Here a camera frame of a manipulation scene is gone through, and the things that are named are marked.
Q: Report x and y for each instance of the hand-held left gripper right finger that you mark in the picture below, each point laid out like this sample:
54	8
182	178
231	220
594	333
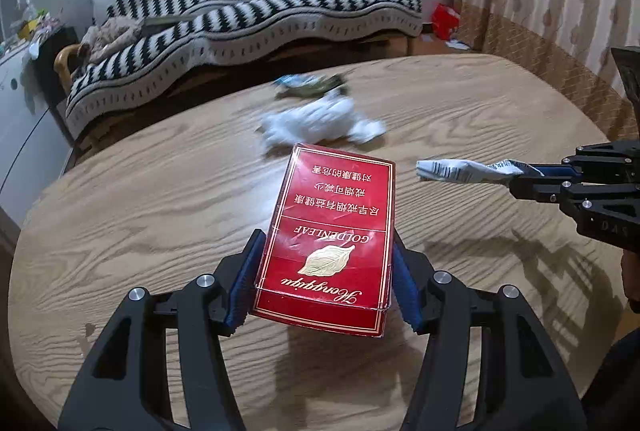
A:
405	293

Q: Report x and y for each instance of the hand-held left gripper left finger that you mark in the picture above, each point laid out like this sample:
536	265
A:
245	281

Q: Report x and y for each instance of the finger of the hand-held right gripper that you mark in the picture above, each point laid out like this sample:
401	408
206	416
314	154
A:
590	198
600	158

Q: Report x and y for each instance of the red cigarette box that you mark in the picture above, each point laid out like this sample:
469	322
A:
325	241

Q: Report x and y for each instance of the paper strip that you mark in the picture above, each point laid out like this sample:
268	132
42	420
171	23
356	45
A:
465	171

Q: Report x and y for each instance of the beige patterned curtain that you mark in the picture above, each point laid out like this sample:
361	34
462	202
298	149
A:
550	1

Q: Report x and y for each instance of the white paper scrap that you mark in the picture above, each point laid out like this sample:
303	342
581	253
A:
458	45

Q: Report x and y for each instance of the white crumpled tissue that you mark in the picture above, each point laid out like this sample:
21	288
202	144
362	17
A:
320	118

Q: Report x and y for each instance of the red plastic bag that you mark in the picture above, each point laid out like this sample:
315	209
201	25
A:
445	18

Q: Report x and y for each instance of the green snack wrapper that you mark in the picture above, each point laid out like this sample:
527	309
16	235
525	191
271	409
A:
307	83

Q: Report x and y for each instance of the striped covered sofa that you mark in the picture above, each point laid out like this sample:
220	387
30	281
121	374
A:
225	21

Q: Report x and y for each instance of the white cabinet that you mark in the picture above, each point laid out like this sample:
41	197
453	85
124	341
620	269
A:
25	126

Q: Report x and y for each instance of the beige crumpled cloth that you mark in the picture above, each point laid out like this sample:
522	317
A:
110	36

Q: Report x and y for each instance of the dark side table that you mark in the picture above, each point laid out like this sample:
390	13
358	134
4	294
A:
55	61

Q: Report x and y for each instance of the pile of clutter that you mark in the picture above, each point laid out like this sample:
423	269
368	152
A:
32	23

